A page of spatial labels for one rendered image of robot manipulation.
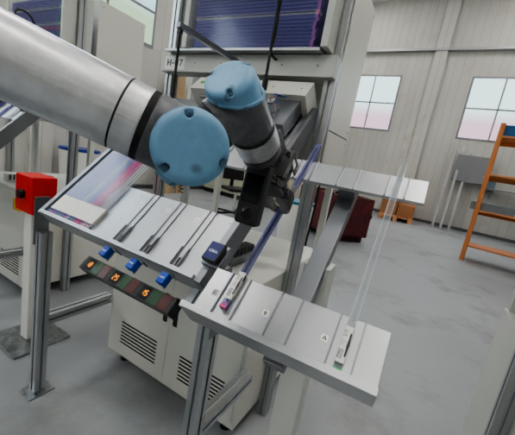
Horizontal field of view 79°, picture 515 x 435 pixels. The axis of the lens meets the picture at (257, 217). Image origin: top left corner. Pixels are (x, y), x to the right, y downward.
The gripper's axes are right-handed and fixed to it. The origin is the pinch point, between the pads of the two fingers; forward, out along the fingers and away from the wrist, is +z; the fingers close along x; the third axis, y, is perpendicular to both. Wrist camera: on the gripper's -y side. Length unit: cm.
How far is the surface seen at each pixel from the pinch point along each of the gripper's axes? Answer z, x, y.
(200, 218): 8.2, 24.2, -4.5
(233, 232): 6.2, 11.9, -6.1
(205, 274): 3.6, 12.2, -18.6
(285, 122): 11.3, 14.8, 34.6
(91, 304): 47, 81, -42
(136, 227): 7.1, 41.6, -13.1
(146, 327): 57, 57, -41
